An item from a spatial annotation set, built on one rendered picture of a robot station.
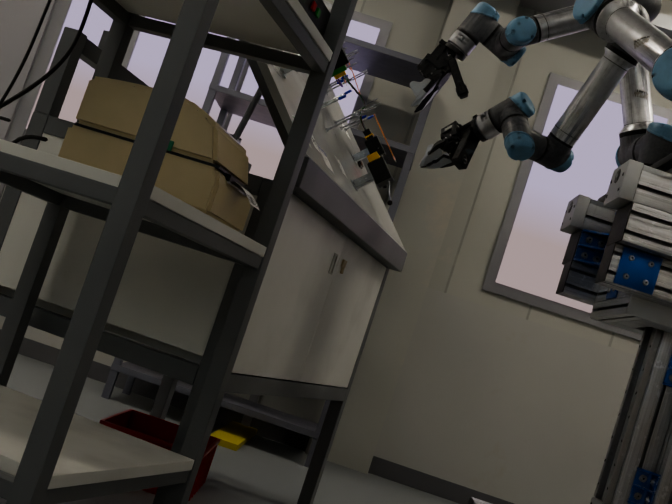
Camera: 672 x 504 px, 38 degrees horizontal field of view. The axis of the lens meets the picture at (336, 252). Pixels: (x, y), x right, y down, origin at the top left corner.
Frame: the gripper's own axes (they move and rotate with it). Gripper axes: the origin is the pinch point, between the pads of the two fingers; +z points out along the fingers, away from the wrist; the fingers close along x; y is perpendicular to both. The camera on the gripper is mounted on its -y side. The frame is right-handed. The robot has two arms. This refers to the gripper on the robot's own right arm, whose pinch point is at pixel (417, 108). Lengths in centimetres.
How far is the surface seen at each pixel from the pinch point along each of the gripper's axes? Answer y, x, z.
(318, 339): -25, 28, 66
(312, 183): -12, 83, 33
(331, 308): -22, 25, 58
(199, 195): -8, 123, 45
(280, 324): -22, 63, 63
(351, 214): -15, 48, 34
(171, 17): 29, 97, 25
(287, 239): -13, 75, 46
